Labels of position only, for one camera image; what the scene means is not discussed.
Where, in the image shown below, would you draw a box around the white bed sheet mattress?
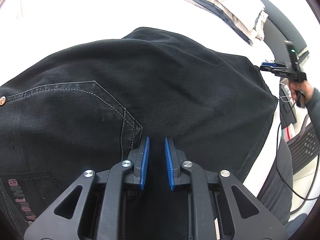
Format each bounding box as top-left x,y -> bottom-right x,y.
1,0 -> 273,82

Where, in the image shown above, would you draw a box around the person's right hand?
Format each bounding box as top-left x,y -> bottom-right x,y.
288,80 -> 314,102

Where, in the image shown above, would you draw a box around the person's grey trouser leg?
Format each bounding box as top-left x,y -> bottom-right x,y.
257,139 -> 293,225

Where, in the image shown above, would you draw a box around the grey upholstered headboard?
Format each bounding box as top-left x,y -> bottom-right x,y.
261,0 -> 309,64

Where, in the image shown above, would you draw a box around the person's grey sleeve forearm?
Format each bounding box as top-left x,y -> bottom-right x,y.
306,88 -> 320,133

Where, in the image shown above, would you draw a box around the black cable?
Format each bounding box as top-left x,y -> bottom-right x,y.
274,114 -> 320,214

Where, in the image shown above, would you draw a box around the black mesh chair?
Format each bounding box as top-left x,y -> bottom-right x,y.
287,114 -> 319,174

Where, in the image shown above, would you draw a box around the black denim pants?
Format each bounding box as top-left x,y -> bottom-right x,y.
1,28 -> 278,239

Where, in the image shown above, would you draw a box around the beige grey folded duvet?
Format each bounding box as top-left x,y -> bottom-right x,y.
191,0 -> 268,45

